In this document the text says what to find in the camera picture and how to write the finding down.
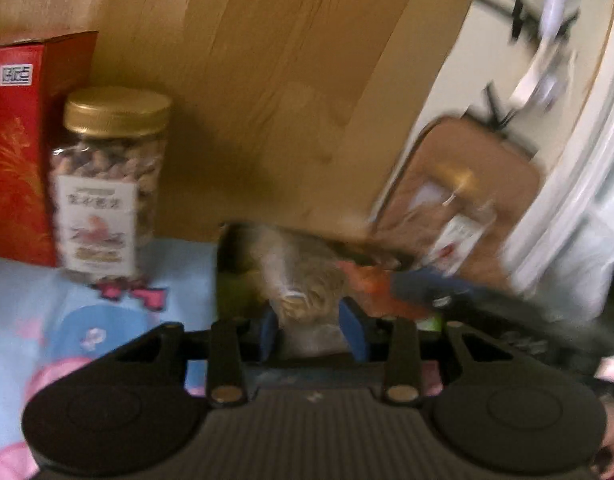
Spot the red gift bag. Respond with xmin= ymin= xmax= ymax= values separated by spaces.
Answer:
xmin=0 ymin=31 xmax=99 ymax=268

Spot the black cardboard box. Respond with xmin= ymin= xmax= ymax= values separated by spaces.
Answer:
xmin=216 ymin=220 xmax=440 ymax=361

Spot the cartoon pig printed bedsheet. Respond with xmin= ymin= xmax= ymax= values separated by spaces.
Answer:
xmin=0 ymin=237 xmax=224 ymax=480

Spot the brown seat cushion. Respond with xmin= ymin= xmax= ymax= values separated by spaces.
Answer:
xmin=371 ymin=116 xmax=546 ymax=287

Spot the white window frame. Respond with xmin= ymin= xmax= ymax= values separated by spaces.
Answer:
xmin=504 ymin=0 xmax=614 ymax=321

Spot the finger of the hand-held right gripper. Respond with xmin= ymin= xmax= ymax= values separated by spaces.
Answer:
xmin=391 ymin=269 xmax=480 ymax=307

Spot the brown cardboard sheet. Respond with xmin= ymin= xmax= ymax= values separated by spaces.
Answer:
xmin=0 ymin=0 xmax=488 ymax=245

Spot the clear bag of nuts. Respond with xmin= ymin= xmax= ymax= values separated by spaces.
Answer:
xmin=251 ymin=224 xmax=358 ymax=357

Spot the gold-lid nut jar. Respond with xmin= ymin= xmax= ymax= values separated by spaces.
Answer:
xmin=48 ymin=86 xmax=174 ymax=287
xmin=417 ymin=165 xmax=498 ymax=277

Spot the orange-red snack packet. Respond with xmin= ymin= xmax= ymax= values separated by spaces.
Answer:
xmin=336 ymin=259 xmax=428 ymax=320

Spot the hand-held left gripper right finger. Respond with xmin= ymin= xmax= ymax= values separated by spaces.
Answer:
xmin=338 ymin=297 xmax=515 ymax=404

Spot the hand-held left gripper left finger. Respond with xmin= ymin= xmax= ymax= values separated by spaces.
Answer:
xmin=104 ymin=310 xmax=278 ymax=406

